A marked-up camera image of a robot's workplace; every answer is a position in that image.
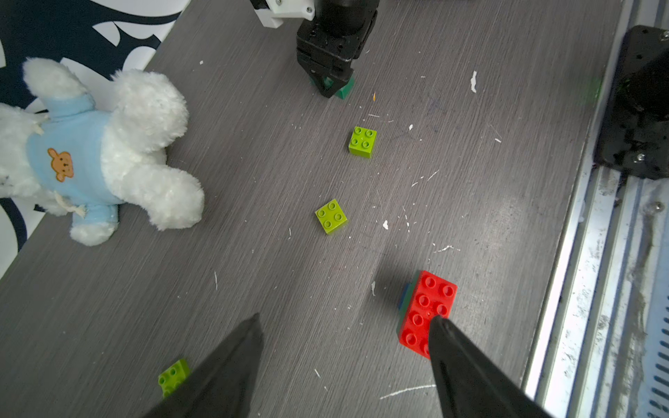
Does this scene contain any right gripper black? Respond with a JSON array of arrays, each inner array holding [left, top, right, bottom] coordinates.
[[296, 0, 379, 99]]

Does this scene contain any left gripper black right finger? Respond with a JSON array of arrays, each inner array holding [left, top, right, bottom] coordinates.
[[429, 316, 548, 418]]

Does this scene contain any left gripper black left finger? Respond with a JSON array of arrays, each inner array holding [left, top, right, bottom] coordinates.
[[146, 313, 264, 417]]

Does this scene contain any lime lego brick long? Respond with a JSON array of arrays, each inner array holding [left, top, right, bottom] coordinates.
[[158, 358, 191, 398]]

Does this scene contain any green lego brick long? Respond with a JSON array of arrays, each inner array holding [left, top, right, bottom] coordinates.
[[324, 77, 355, 100], [397, 270, 422, 335]]

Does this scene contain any red lego brick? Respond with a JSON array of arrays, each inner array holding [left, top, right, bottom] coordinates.
[[398, 270, 458, 359]]

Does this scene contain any lime lego brick small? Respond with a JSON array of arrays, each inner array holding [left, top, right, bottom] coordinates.
[[348, 126, 377, 158], [315, 199, 348, 235]]

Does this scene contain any white teddy bear blue shirt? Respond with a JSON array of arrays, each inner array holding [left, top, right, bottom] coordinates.
[[1, 57, 205, 247]]

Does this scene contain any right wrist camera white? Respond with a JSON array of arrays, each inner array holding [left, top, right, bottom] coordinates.
[[250, 0, 315, 29]]

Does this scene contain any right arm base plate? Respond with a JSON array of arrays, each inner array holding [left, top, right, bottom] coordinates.
[[594, 25, 668, 179]]

